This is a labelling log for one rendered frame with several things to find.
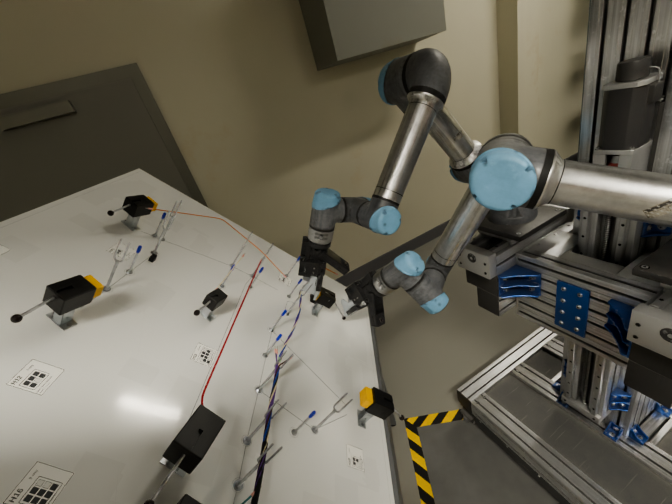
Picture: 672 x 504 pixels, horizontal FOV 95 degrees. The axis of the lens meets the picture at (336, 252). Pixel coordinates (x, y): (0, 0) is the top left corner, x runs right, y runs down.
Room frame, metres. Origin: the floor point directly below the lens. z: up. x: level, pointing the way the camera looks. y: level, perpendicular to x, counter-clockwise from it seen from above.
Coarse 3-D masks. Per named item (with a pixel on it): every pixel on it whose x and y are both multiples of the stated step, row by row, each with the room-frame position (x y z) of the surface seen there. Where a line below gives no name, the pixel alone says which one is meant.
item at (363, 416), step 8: (376, 392) 0.53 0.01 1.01; (384, 392) 0.54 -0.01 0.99; (376, 400) 0.51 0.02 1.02; (384, 400) 0.52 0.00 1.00; (392, 400) 0.53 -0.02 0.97; (368, 408) 0.51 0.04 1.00; (376, 408) 0.51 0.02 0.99; (384, 408) 0.50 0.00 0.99; (392, 408) 0.50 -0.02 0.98; (360, 416) 0.54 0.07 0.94; (368, 416) 0.52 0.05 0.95; (376, 416) 0.51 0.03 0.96; (384, 416) 0.50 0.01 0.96; (400, 416) 0.52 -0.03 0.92; (360, 424) 0.52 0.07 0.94
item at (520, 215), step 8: (520, 208) 0.86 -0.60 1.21; (528, 208) 0.86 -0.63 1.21; (536, 208) 0.87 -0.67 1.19; (488, 216) 0.94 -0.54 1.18; (496, 216) 0.90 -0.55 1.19; (504, 216) 0.88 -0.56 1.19; (512, 216) 0.87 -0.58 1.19; (520, 216) 0.86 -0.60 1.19; (528, 216) 0.85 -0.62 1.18; (536, 216) 0.87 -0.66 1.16; (504, 224) 0.88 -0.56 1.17; (512, 224) 0.86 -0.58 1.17
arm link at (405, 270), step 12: (408, 252) 0.74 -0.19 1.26; (396, 264) 0.73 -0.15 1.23; (408, 264) 0.70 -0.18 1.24; (420, 264) 0.72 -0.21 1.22; (384, 276) 0.75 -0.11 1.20; (396, 276) 0.72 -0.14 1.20; (408, 276) 0.71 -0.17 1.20; (420, 276) 0.71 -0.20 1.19; (396, 288) 0.74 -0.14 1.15; (408, 288) 0.71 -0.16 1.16
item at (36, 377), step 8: (32, 360) 0.44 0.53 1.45; (24, 368) 0.43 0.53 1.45; (32, 368) 0.43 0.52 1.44; (40, 368) 0.43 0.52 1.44; (48, 368) 0.44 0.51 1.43; (56, 368) 0.44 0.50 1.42; (16, 376) 0.41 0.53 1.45; (24, 376) 0.42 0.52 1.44; (32, 376) 0.42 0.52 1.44; (40, 376) 0.42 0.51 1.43; (48, 376) 0.43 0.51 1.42; (56, 376) 0.43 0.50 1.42; (8, 384) 0.40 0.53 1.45; (16, 384) 0.40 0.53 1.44; (24, 384) 0.40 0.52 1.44; (32, 384) 0.41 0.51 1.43; (40, 384) 0.41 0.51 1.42; (48, 384) 0.41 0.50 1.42; (32, 392) 0.40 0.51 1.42; (40, 392) 0.40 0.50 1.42
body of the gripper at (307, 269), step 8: (304, 240) 0.85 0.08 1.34; (304, 248) 0.86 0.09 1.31; (312, 248) 0.85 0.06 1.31; (320, 248) 0.82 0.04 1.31; (304, 256) 0.86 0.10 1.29; (312, 256) 0.85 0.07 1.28; (304, 264) 0.83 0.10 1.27; (312, 264) 0.83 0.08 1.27; (320, 264) 0.83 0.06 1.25; (304, 272) 0.83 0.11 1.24; (312, 272) 0.83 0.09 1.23
